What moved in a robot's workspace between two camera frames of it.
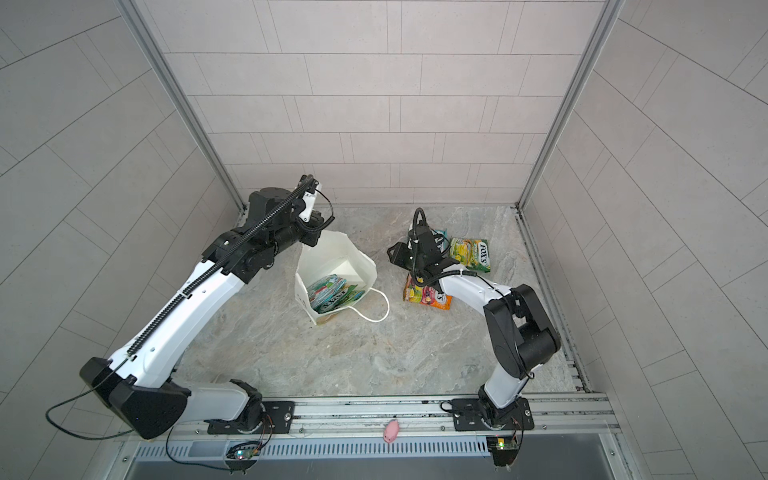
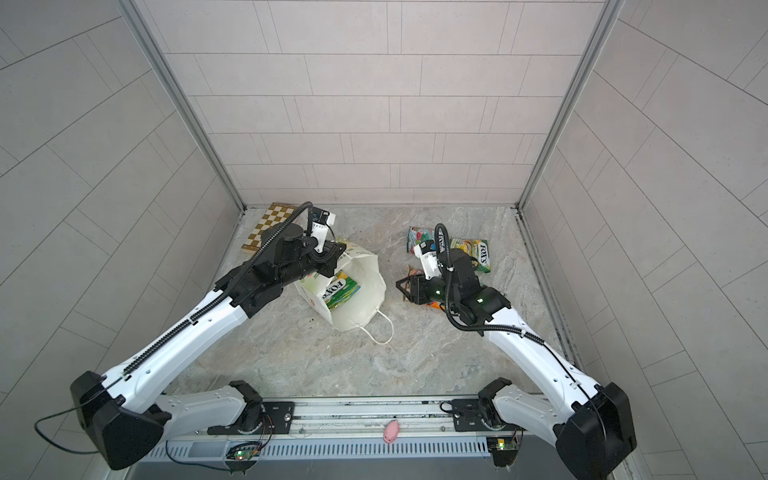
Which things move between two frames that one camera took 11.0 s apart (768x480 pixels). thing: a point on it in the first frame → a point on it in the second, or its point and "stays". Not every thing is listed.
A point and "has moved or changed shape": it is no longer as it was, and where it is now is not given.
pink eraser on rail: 391,431 stays
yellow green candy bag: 471,253 stays
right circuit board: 504,449 stays
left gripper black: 312,229 → 330,256
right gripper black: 399,256 → 416,285
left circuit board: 242,457 stays
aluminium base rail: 585,424 stays
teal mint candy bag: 441,238 has moved or changed shape
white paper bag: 333,274 has moved or changed shape
